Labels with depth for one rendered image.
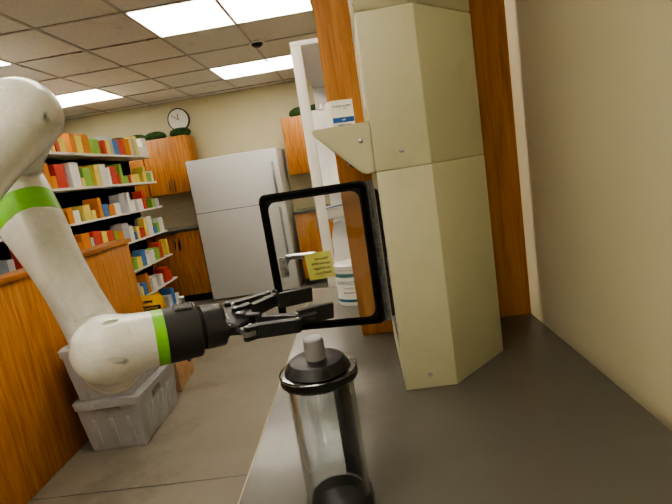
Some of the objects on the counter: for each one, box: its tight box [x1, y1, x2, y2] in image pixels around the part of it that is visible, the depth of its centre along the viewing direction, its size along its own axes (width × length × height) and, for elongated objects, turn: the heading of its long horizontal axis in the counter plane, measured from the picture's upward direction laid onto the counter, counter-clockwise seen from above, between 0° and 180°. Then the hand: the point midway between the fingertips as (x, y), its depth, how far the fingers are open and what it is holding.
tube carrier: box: [279, 353, 371, 504], centre depth 67 cm, size 11×11×21 cm
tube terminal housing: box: [354, 3, 503, 390], centre depth 110 cm, size 25×32×77 cm
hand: (309, 304), depth 89 cm, fingers open, 9 cm apart
